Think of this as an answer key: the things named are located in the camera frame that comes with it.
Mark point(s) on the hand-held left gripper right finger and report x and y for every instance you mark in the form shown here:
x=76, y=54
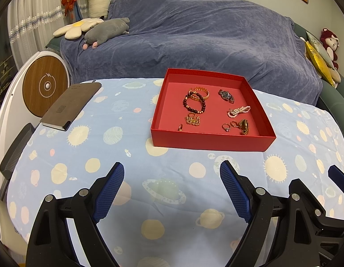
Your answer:
x=235, y=192

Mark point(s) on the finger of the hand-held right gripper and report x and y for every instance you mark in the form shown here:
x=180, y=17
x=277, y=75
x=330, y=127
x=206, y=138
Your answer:
x=337, y=173
x=313, y=204

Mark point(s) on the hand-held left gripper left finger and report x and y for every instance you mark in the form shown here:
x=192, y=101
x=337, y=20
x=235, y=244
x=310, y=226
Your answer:
x=110, y=192

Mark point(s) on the red cardboard box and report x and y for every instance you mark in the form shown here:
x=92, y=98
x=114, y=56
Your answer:
x=210, y=143

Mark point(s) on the planet print tablecloth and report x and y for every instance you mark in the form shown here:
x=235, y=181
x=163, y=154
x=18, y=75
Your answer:
x=133, y=144

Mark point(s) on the ornate gold brooch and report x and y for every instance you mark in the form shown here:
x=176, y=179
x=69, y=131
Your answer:
x=244, y=126

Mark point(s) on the green sofa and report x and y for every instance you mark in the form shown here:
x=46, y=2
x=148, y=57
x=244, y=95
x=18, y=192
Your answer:
x=331, y=94

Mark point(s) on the brown notebook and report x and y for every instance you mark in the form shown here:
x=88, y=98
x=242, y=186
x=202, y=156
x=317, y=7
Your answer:
x=71, y=103

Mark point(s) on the cream plush toy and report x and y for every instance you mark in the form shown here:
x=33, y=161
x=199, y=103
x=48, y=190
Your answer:
x=335, y=76

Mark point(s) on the dark metal wristwatch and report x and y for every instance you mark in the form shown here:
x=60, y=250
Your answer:
x=224, y=94

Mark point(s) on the gold pillow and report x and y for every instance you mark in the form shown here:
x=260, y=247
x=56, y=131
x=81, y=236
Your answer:
x=319, y=61

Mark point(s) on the white round wood-faced device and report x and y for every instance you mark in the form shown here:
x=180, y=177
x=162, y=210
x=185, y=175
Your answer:
x=46, y=86

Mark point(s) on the silver pillow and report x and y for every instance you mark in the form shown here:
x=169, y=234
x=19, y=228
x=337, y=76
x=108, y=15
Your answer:
x=317, y=47

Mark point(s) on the red monkey plush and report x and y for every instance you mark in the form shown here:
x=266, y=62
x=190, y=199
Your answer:
x=330, y=43

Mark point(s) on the grey plush toy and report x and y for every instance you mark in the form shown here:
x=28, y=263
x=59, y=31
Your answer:
x=105, y=32

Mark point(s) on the blue sofa blanket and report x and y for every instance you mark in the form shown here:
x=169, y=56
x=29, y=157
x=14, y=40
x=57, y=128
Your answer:
x=202, y=33

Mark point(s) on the flower shaped cushion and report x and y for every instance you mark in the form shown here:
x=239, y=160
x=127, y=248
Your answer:
x=74, y=29

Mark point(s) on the blue curtain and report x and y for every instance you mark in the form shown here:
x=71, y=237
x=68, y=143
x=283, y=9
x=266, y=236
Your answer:
x=78, y=12

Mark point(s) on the white sheer curtain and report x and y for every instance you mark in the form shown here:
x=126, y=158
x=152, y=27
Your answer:
x=30, y=19

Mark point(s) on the red curtain bow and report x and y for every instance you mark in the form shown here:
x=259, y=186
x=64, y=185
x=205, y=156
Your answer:
x=68, y=2

